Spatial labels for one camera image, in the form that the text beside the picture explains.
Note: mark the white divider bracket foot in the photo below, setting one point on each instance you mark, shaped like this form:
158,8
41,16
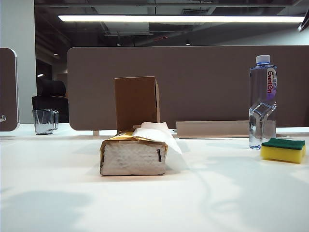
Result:
96,133

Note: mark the metal hook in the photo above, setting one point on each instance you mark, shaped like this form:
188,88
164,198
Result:
2,118

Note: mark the white tissue sheet sticking out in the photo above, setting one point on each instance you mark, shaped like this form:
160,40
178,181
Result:
159,134

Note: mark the clear plastic water bottle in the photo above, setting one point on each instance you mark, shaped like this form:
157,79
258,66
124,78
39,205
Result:
262,84

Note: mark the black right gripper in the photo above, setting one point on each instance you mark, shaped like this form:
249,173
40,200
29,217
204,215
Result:
305,24

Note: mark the long ceiling light strip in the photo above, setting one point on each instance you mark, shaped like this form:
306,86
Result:
181,18

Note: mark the brown cardboard box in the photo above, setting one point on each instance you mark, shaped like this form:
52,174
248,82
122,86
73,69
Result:
136,101

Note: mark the small brown desk divider panel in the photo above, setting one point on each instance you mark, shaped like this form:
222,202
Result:
8,84

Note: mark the small ceiling spot lamp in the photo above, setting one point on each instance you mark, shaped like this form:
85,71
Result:
187,42

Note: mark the clear glass mug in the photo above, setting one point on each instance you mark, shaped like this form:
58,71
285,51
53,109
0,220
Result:
45,122

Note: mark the large brown desk divider panel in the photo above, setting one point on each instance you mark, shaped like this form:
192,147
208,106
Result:
205,84

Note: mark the paper tissue pack yellow wrapper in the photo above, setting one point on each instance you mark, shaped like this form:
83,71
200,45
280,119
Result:
132,159

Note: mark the yellow sponge with green scourer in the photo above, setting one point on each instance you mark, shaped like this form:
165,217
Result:
280,154

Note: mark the black office chair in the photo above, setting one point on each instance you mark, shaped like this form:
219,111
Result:
49,104

